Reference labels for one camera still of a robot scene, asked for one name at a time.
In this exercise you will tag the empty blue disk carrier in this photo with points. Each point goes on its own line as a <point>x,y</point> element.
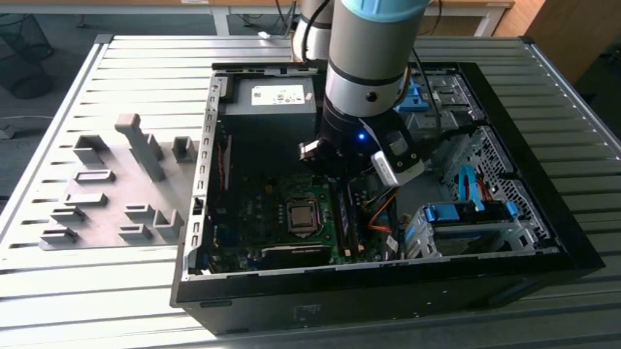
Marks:
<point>416,103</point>

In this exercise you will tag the black mesh waste bin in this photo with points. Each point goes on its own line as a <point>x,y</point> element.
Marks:
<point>24,54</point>

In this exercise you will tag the green motherboard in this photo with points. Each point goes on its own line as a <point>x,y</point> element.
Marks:
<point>252,218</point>

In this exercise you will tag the grey metal drive cage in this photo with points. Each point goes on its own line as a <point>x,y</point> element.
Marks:
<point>485,232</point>
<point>451,91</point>

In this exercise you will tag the silver CPU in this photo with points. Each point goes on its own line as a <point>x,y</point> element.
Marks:
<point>303,216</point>

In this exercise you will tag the blue RAM stick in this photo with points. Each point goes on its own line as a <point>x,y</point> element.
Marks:
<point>355,221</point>
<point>342,218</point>

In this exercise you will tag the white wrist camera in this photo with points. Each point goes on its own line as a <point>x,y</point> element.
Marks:
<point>395,174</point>

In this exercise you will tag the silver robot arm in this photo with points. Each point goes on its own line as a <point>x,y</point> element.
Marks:
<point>368,54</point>

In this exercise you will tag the hard disk in blue carrier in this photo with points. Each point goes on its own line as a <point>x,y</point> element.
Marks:
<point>441,212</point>

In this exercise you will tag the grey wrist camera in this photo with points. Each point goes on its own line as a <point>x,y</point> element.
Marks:
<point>307,151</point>

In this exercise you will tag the black PC case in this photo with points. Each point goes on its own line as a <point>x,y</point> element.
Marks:
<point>339,301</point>

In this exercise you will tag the brown wooden cabinet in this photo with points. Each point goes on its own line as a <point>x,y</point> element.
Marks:
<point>571,36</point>

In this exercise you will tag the grey power supply unit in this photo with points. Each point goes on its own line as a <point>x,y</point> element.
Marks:
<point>262,120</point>

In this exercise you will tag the grey parts rack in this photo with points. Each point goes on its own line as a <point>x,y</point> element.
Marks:
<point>116,181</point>

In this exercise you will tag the black RAM slot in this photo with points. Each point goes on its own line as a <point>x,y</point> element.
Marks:
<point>334,225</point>

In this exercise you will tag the metal locking lever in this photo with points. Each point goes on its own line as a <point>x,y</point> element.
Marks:
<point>319,218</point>

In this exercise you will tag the black graphics card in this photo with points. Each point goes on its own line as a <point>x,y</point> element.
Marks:
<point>295,254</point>

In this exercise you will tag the white frame wooden desk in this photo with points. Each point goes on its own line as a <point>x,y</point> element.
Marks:
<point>486,23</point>

